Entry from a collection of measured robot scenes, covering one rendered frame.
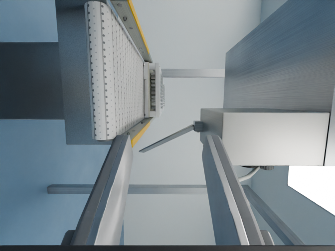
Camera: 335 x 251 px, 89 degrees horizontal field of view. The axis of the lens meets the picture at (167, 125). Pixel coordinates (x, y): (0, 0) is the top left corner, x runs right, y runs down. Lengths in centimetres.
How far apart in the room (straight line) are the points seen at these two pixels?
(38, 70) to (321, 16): 65
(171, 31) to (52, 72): 356
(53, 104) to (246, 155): 48
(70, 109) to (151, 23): 374
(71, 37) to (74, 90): 10
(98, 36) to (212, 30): 379
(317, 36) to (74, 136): 54
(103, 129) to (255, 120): 29
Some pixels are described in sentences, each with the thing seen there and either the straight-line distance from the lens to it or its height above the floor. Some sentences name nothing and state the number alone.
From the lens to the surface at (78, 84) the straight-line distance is 40.
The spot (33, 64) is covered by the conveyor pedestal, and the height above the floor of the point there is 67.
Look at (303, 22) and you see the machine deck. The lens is 54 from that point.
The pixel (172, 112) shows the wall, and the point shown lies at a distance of 368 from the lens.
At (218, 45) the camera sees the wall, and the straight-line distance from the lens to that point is 403.
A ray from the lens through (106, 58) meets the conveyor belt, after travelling 37.
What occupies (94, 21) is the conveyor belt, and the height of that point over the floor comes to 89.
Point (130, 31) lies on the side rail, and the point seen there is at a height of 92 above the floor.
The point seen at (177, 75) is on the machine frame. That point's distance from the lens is 137.
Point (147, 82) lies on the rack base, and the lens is 79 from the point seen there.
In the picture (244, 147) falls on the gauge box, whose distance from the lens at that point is 36.
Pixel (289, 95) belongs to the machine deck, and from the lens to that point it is 53.
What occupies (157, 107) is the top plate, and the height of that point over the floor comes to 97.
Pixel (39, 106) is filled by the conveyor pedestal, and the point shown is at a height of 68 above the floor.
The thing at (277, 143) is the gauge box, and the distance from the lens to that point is 39.
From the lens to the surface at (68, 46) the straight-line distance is 42.
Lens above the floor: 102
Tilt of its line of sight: level
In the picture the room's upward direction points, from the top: 90 degrees clockwise
